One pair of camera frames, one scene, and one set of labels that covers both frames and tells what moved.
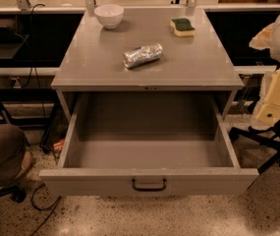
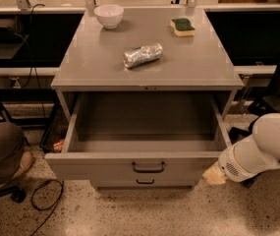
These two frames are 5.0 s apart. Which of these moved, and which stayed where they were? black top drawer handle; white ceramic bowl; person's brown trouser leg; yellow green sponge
Moved: black top drawer handle
Stayed: yellow green sponge; person's brown trouser leg; white ceramic bowl
